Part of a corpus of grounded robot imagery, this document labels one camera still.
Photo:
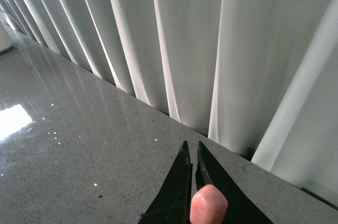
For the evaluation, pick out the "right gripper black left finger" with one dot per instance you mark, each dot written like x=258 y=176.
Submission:
x=172 y=203

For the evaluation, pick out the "white pleated curtain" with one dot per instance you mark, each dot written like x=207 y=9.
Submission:
x=256 y=76

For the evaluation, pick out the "pink speckled chopstick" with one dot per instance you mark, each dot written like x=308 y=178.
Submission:
x=208 y=205

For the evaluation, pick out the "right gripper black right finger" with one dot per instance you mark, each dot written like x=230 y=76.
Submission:
x=240 y=208

